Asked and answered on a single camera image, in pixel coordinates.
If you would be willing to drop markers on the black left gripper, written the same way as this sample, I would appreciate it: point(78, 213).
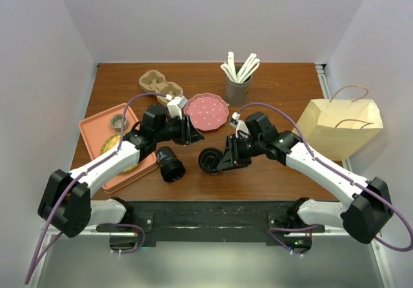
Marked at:
point(188, 133)

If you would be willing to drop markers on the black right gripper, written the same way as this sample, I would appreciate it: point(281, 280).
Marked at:
point(232, 157)

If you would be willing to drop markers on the white paper straw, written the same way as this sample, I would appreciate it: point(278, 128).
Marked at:
point(231, 66)
point(249, 66)
point(227, 71)

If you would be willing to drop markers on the small grey woven coaster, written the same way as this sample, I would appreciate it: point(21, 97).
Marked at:
point(117, 122)

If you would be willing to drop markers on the pink polka dot plate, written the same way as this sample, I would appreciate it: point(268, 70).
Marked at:
point(207, 111)

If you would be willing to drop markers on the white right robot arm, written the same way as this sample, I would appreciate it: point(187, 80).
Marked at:
point(362, 205)

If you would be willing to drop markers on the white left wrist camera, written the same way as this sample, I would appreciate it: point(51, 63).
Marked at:
point(175, 105)

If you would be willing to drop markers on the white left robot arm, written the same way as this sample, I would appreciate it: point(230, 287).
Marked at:
point(67, 200)

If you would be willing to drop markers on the yellow green woven coaster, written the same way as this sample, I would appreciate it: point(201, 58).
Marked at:
point(111, 142)

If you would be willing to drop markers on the stack of black cups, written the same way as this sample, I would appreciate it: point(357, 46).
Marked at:
point(171, 168)

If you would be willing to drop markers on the grey straw holder cup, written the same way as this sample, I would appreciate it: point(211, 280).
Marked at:
point(236, 94)

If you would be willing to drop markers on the beige paper takeout bag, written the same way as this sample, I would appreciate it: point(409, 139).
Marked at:
point(337, 128)

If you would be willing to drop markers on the beige cardboard cup carrier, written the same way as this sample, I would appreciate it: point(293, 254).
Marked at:
point(155, 82)

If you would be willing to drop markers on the black coffee cup lid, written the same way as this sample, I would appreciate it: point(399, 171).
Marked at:
point(209, 158)

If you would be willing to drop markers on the salmon pink tray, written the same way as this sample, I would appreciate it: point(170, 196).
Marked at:
point(95, 131)

